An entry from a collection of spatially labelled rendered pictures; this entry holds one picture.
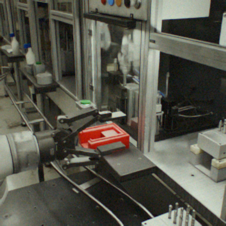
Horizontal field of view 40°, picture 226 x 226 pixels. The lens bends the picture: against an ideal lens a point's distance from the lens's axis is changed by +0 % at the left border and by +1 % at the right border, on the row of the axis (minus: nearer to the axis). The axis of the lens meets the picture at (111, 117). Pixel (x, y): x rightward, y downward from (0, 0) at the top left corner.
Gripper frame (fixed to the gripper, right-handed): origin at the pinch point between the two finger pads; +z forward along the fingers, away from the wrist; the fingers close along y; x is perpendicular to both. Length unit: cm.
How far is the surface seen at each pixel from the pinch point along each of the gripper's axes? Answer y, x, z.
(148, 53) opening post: 15.0, 18.7, 21.4
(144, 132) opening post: -12.7, 18.7, 21.5
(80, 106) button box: -9.6, 44.8, 8.0
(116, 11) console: 26, 38, 20
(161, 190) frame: -48, 28, 38
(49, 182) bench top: -44, 50, -6
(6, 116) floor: -112, 306, 10
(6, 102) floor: -112, 359, 19
